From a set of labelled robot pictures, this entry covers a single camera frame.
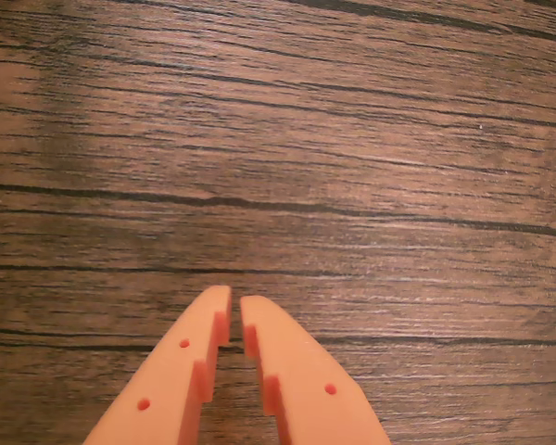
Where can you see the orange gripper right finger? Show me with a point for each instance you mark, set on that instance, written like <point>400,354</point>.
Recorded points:
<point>306,394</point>

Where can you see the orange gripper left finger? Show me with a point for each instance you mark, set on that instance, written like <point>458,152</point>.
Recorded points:
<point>167,389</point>

